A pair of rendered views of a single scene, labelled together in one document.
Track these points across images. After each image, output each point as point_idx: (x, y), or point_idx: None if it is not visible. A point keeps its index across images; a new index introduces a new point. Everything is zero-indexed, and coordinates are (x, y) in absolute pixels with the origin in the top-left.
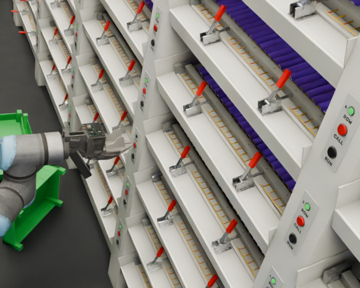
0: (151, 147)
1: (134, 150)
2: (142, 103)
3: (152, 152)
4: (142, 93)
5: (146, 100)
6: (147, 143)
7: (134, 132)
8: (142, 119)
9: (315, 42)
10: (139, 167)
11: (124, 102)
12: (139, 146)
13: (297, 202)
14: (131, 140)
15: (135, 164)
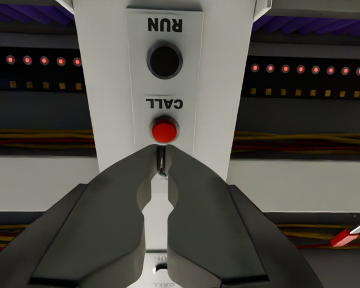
0: (44, 201)
1: (168, 95)
2: (159, 275)
3: (29, 187)
4: (175, 285)
5: (146, 282)
6: (95, 176)
7: (205, 162)
8: (148, 235)
9: None
10: (79, 48)
11: (356, 181)
12: (131, 147)
13: None
14: (227, 111)
15: (127, 27)
